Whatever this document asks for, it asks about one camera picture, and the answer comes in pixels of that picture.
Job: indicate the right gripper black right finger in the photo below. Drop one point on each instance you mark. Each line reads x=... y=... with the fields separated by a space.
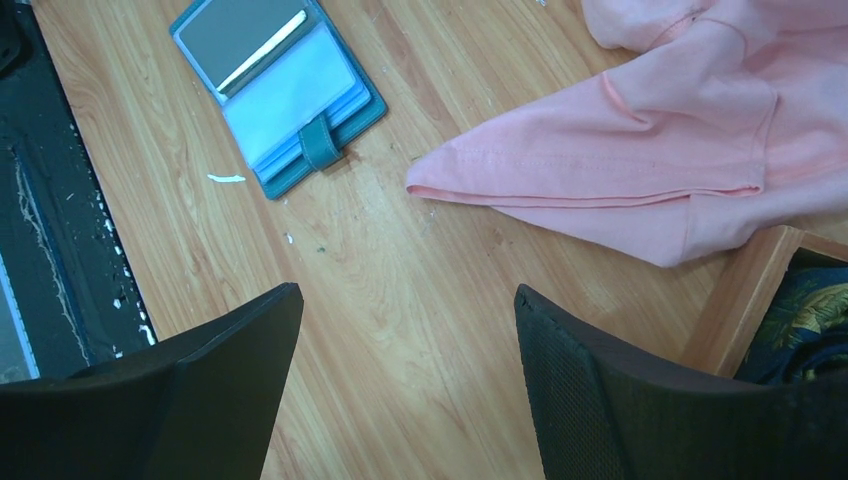
x=603 y=408

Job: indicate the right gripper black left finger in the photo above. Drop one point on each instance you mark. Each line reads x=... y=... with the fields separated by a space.
x=199 y=405

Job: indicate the blue leather card holder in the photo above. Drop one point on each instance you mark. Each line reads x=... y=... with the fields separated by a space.
x=294 y=115

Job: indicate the black card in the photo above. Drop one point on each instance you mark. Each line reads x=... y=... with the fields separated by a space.
x=225 y=40

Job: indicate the wooden compartment tray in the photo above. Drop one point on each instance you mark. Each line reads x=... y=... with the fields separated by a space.
x=736 y=306

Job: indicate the pink cloth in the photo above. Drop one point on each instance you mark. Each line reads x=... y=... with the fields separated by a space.
x=731 y=117

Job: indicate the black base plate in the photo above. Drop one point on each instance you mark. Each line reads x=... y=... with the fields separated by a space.
x=68 y=296

